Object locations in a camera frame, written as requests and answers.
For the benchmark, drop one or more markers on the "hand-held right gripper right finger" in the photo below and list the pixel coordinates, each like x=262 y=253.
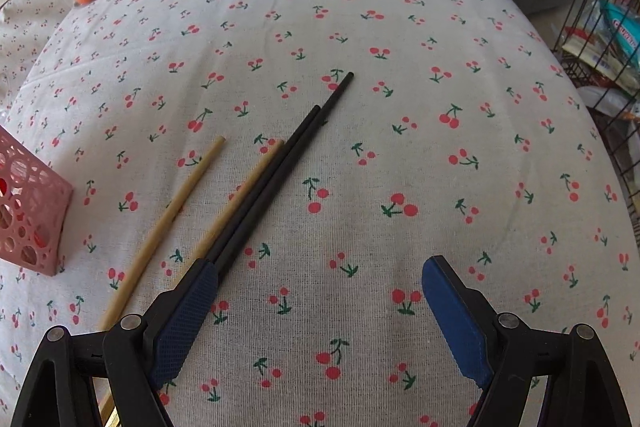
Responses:
x=450 y=307

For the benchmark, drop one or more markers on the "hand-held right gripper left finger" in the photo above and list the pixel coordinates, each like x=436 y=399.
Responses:
x=185 y=312

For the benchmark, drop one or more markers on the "plain wooden chopstick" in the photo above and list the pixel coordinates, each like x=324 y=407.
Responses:
x=255 y=177
x=170 y=217

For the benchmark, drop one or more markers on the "pink perforated utensil basket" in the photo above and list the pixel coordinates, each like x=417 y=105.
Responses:
x=35 y=227

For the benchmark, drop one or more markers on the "black chopstick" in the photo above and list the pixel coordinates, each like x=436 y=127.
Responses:
x=300 y=132
x=330 y=104

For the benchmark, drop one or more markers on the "cherry print tablecloth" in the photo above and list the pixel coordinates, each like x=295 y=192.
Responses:
x=400 y=132

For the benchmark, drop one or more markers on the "blue white packet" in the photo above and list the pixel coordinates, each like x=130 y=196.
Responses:
x=622 y=29

